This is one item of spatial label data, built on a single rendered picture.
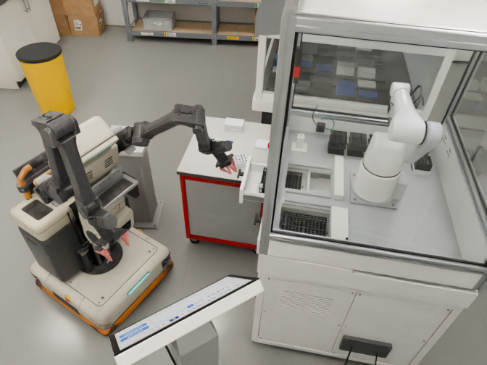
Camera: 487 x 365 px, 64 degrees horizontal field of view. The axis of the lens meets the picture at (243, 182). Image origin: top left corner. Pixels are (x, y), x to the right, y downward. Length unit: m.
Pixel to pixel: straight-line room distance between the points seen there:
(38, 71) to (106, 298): 2.50
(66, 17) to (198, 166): 4.28
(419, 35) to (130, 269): 2.06
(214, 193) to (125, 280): 0.76
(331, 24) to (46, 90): 3.59
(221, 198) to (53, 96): 2.44
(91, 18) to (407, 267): 5.34
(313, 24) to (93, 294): 1.99
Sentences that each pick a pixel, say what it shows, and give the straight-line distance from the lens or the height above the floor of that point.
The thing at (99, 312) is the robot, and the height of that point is 0.28.
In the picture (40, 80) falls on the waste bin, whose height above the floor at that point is 0.44.
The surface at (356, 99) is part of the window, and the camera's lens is 1.24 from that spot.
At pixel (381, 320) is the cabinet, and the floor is 0.55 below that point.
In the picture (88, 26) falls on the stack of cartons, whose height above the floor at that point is 0.14.
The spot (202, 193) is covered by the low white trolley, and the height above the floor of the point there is 0.58.
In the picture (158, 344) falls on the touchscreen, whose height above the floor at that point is 1.18.
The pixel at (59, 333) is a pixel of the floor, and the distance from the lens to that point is 2.83.
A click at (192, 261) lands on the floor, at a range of 2.92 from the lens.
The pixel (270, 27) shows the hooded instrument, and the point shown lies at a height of 1.42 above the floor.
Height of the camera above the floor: 2.38
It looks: 43 degrees down
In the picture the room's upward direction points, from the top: 2 degrees clockwise
